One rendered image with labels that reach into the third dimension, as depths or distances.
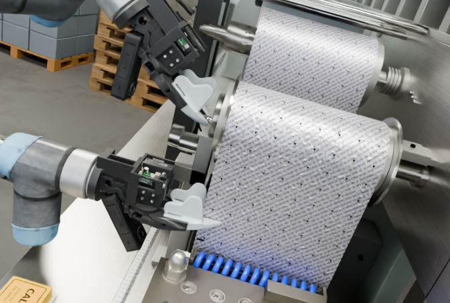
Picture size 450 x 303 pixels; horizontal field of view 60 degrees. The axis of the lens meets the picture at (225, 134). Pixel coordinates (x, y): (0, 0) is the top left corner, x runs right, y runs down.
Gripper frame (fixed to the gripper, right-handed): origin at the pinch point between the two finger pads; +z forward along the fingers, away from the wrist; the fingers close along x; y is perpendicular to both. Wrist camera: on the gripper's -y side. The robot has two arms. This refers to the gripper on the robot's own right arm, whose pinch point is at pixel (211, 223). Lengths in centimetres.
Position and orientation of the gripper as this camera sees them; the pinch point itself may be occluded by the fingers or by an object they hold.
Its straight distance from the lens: 64.9
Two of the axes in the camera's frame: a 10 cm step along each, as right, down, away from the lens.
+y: 2.4, -8.8, -4.0
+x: 1.3, -3.7, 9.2
